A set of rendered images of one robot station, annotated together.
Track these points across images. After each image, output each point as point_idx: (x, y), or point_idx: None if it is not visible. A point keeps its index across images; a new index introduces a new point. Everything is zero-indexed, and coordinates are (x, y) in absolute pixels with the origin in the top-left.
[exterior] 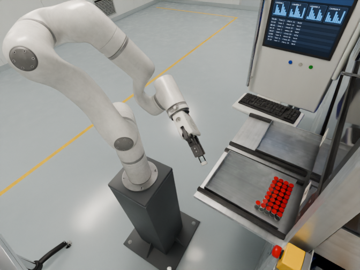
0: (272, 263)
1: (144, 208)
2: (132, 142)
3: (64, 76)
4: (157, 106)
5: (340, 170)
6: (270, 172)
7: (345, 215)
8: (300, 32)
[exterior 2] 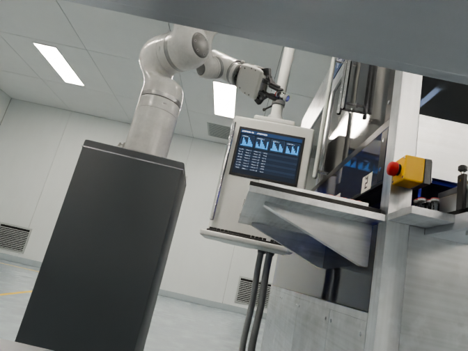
0: (386, 271)
1: (180, 171)
2: (207, 52)
3: None
4: (218, 60)
5: (394, 79)
6: None
7: (416, 95)
8: (267, 161)
